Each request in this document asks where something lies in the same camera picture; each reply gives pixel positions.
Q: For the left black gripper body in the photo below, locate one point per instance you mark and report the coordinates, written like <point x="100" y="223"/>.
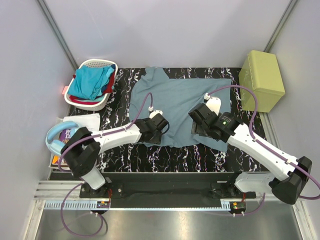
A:
<point x="152" y="137"/>

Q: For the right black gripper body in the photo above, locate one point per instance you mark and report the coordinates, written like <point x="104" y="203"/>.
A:
<point x="199" y="130"/>

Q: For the grey-blue t shirt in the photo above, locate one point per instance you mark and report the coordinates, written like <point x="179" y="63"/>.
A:
<point x="175" y="98"/>

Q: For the white laundry basket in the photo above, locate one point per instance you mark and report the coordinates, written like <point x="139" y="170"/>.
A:
<point x="92" y="63"/>

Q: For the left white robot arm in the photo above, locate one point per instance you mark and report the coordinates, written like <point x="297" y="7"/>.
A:
<point x="82" y="150"/>

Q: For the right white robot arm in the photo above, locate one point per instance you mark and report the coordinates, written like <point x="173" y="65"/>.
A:
<point x="286" y="176"/>

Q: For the white paper stack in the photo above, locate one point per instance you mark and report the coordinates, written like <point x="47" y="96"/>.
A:
<point x="91" y="121"/>

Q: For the black marble mat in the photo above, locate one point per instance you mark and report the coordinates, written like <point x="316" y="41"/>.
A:
<point x="136" y="158"/>

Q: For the green box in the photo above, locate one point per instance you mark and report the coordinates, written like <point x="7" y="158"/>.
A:
<point x="261" y="74"/>

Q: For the teal t shirt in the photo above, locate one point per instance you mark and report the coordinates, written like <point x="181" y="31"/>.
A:
<point x="90" y="82"/>

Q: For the purple orange book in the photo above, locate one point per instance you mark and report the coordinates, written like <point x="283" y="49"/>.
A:
<point x="64" y="137"/>

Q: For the right controller board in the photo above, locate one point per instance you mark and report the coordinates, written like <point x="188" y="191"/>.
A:
<point x="238" y="205"/>

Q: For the controller board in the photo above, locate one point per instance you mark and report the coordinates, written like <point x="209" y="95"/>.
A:
<point x="238" y="205"/>
<point x="103" y="204"/>

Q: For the left controller board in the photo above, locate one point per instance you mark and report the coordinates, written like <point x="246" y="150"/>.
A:
<point x="103" y="204"/>

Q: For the pink cube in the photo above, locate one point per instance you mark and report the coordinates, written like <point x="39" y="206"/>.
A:
<point x="64" y="90"/>

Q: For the light blue headphones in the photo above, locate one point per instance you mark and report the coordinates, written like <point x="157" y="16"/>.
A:
<point x="52" y="137"/>

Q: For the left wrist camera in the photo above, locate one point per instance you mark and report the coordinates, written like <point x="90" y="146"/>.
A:
<point x="153" y="112"/>

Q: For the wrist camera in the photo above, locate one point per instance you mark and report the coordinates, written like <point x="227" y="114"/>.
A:
<point x="213" y="103"/>
<point x="153" y="112"/>

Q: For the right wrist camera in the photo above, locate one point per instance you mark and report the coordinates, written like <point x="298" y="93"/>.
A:
<point x="213" y="103"/>

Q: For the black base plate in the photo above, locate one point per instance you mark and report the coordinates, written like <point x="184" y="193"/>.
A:
<point x="190" y="190"/>

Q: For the slotted cable duct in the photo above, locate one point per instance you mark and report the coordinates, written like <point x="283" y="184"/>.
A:
<point x="71" y="205"/>

